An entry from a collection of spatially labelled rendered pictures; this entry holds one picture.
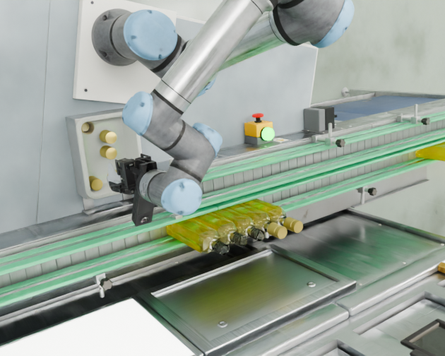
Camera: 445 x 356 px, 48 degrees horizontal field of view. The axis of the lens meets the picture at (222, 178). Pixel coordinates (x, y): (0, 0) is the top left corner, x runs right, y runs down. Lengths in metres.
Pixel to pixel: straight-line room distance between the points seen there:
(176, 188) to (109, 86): 0.53
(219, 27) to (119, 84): 0.55
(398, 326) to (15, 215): 1.01
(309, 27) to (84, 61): 0.63
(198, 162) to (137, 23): 0.39
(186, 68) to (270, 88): 0.84
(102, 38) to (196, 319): 0.75
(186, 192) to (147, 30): 0.43
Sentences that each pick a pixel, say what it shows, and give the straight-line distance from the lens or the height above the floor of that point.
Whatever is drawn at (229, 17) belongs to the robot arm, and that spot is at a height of 1.32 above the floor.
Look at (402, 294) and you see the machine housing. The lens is 1.39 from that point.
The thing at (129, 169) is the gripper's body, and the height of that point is 1.06.
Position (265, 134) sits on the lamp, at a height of 0.85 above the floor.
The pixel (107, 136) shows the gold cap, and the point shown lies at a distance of 1.41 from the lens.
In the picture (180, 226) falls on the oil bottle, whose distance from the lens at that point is 1.38.
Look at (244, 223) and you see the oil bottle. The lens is 1.36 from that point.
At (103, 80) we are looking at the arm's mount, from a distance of 1.44.
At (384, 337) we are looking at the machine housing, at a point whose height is 1.48.
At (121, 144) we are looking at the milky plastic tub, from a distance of 1.48.
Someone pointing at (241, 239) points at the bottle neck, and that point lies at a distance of 1.29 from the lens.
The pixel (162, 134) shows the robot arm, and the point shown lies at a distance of 0.98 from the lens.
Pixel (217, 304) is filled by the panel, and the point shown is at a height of 1.16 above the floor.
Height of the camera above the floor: 2.11
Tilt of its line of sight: 53 degrees down
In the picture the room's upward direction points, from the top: 108 degrees clockwise
